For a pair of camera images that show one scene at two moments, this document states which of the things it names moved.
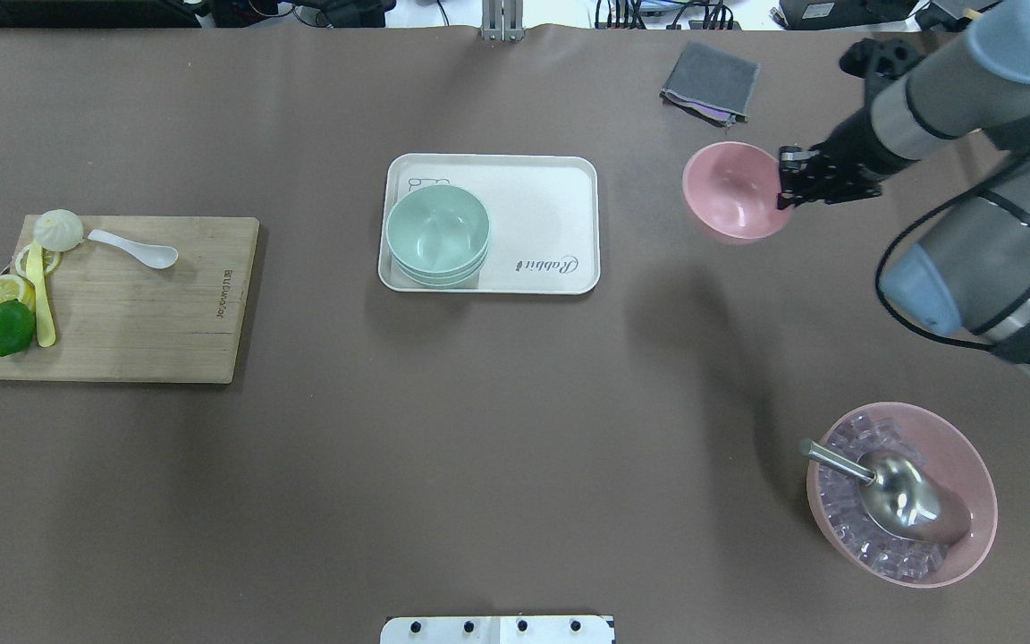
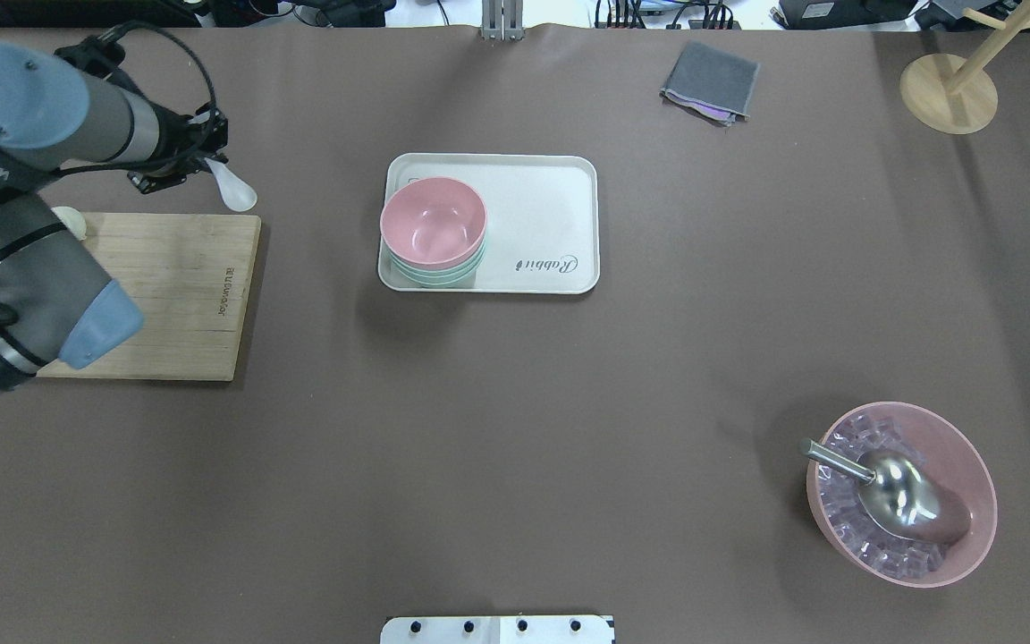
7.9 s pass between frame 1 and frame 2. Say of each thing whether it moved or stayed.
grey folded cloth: stayed
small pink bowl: moved
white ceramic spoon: moved
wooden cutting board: stayed
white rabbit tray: stayed
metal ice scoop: stayed
